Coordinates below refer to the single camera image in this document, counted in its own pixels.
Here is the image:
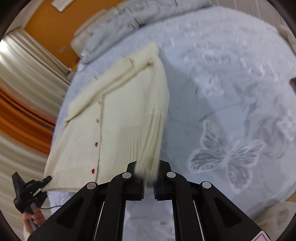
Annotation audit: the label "grey crumpled duvet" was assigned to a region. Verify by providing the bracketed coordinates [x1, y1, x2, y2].
[82, 1, 211, 65]

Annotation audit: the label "beige cloth on bed edge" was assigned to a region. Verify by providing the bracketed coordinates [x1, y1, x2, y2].
[254, 201, 296, 240]

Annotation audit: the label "cream sheer curtain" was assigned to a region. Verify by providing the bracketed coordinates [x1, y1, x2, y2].
[1, 28, 70, 238]

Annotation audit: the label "left hand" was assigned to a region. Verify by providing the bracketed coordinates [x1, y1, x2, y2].
[22, 207, 46, 233]

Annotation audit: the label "framed wall painting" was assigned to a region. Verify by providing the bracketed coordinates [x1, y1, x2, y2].
[51, 0, 74, 13]

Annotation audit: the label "black cable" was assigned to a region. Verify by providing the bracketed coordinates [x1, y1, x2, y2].
[39, 203, 64, 210]

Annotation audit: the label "yellow items on nightstand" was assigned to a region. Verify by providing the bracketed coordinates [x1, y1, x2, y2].
[68, 61, 79, 75]

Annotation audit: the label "orange curtain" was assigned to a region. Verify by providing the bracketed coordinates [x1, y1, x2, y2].
[1, 89, 55, 154]

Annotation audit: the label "cream knit cardigan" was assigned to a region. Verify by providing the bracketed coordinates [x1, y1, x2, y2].
[44, 42, 169, 192]

